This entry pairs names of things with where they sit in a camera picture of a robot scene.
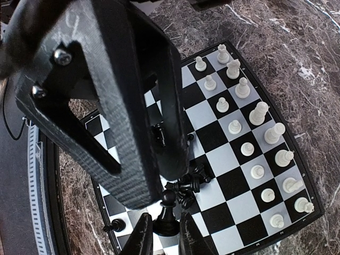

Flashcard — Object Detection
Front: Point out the white queen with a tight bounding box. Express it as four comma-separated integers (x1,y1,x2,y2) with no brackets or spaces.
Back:
264,123,286,145

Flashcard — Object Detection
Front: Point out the white bishop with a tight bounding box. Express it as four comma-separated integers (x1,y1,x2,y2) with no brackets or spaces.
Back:
235,77,250,99

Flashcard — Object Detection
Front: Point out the black chess pawn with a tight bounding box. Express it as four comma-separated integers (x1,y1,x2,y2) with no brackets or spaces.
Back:
103,218,126,233
153,189,180,237

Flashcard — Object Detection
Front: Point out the white slotted cable duct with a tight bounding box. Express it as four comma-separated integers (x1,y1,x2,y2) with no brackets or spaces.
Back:
27,125,58,254

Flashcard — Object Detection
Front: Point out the white king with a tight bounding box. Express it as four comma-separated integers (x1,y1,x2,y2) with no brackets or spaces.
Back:
249,101,269,126

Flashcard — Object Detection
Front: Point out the black front table rail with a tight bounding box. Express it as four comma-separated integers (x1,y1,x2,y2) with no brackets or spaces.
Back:
45,137,72,254

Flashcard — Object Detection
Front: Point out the white pawn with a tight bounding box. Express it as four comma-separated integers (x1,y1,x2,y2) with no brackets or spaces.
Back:
216,97,229,113
204,75,217,91
195,56,207,72

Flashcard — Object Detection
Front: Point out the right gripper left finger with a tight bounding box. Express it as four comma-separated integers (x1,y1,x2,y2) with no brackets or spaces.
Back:
122,212,153,255

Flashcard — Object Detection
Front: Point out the white rook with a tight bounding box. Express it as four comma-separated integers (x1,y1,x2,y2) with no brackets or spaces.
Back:
217,44,230,64

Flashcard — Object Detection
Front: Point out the black white chessboard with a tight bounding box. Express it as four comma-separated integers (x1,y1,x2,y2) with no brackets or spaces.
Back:
84,39,325,255

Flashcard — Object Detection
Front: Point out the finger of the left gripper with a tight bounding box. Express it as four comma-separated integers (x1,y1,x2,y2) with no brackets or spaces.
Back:
14,1,162,209
127,5,189,181

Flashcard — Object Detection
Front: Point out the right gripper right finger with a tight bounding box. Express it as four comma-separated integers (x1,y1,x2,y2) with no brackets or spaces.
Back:
179,211,213,255

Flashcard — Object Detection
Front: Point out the pile of black chess pieces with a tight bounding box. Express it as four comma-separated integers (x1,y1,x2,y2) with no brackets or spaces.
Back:
165,164,211,210

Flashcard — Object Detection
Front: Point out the white knight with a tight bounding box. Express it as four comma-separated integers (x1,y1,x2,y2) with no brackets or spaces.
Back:
226,59,241,79

